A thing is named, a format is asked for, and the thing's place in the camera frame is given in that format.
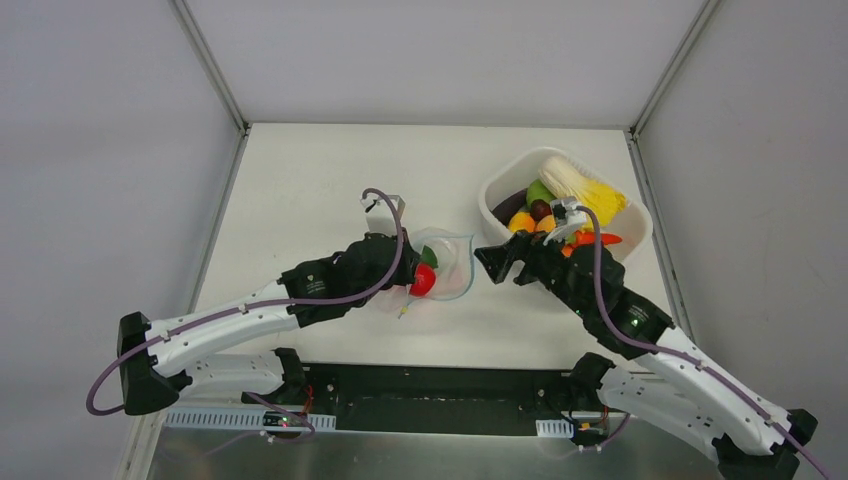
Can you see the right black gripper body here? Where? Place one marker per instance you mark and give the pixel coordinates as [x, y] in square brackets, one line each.
[520, 253]

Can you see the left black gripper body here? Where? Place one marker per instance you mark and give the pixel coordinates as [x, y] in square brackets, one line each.
[407, 263]

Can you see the clear zip top bag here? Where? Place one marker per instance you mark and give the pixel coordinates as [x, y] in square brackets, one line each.
[455, 275]

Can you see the dark green avocado toy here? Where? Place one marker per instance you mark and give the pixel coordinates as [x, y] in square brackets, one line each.
[428, 257]

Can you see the red apple toy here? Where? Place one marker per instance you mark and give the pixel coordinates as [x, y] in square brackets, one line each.
[424, 281]

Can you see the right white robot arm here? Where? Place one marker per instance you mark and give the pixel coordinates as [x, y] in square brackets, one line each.
[697, 401]

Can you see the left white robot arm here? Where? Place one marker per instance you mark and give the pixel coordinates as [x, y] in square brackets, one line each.
[166, 360]

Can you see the small orange tangerine toy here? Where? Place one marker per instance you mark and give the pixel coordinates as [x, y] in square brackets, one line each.
[521, 221]

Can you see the orange fruit toy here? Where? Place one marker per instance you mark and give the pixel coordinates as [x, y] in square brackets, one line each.
[547, 224]

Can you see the purple eggplant toy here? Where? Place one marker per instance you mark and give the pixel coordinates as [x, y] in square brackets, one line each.
[507, 208]

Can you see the dark purple plum toy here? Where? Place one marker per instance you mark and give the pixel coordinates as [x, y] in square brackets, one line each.
[540, 209]

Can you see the light green fruit toy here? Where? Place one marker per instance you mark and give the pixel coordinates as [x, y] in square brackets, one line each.
[537, 190]

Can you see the white plastic basin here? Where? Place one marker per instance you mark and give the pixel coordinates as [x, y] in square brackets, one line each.
[633, 224]

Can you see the yellow napa cabbage toy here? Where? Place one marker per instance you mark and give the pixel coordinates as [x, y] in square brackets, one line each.
[564, 178]

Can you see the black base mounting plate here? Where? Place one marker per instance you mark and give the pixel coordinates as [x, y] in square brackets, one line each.
[437, 400]

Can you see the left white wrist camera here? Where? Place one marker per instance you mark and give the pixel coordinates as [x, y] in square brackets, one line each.
[381, 214]

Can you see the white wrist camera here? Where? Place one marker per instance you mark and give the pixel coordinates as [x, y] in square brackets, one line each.
[381, 214]
[569, 216]

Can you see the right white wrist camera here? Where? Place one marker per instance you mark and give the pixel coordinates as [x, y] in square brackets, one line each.
[569, 216]

